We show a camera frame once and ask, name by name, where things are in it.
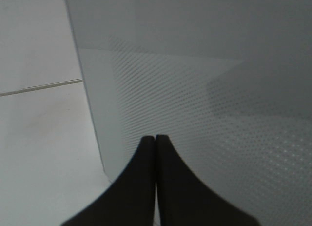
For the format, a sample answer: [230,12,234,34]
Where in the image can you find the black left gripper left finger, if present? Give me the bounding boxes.
[63,136,156,226]

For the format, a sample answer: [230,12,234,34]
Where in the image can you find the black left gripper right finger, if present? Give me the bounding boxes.
[156,135,260,226]

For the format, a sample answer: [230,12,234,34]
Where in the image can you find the white microwave door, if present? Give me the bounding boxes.
[65,0,312,226]

